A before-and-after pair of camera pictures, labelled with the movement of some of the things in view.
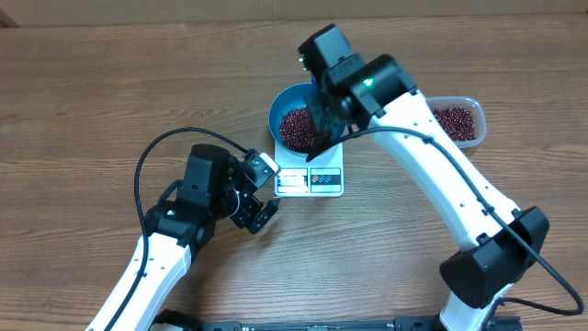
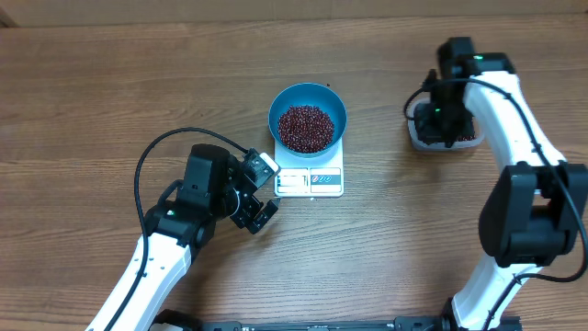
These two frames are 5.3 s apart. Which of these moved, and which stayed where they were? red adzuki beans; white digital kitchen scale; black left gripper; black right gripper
Moved: black right gripper
Stayed: red adzuki beans; white digital kitchen scale; black left gripper
